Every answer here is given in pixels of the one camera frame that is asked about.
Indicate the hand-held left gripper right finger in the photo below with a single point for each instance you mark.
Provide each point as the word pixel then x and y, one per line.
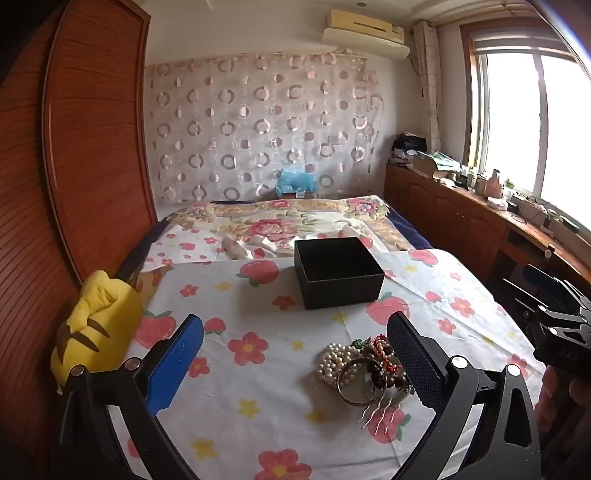
pixel 418 364

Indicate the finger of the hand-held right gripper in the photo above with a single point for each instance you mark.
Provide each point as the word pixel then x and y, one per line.
pixel 542 277
pixel 526 297

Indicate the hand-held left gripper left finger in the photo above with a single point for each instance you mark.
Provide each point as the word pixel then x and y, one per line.
pixel 175 364

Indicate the metal hair comb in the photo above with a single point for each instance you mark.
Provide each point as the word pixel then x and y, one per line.
pixel 385 410

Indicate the green gem brooch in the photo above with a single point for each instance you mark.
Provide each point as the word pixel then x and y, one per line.
pixel 356 344

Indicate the pale green bangle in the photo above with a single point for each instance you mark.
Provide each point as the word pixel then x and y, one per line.
pixel 342 383

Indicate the black square box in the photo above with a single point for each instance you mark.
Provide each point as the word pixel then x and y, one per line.
pixel 339 281

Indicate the person's right hand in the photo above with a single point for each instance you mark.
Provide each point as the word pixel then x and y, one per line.
pixel 561 397

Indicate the white box on cabinet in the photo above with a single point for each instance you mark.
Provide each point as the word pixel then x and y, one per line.
pixel 531 210

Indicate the yellow plush toy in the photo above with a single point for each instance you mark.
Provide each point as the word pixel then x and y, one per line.
pixel 99 323

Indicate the pink bottle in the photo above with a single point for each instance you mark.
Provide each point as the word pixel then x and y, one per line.
pixel 495 183

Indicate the strawberry flower print sheet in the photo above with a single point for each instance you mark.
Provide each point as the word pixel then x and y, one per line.
pixel 277 392

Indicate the brown wooden cabinet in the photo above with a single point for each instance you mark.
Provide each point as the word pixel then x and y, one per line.
pixel 443 212

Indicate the dark blue bed sheet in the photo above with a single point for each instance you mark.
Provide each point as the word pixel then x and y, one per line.
pixel 411 228

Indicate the pile of books and papers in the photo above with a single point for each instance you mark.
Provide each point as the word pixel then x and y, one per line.
pixel 427 161

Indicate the floral blanket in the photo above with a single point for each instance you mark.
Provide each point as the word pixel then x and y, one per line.
pixel 277 226

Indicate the blue fluffy item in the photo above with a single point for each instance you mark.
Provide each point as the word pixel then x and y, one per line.
pixel 295 181

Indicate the tied checked curtain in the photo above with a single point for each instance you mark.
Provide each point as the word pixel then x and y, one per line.
pixel 428 83

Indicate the white air conditioner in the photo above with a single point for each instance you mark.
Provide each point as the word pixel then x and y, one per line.
pixel 364 34

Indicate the window with wooden frame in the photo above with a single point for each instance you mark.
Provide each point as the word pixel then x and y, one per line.
pixel 521 110

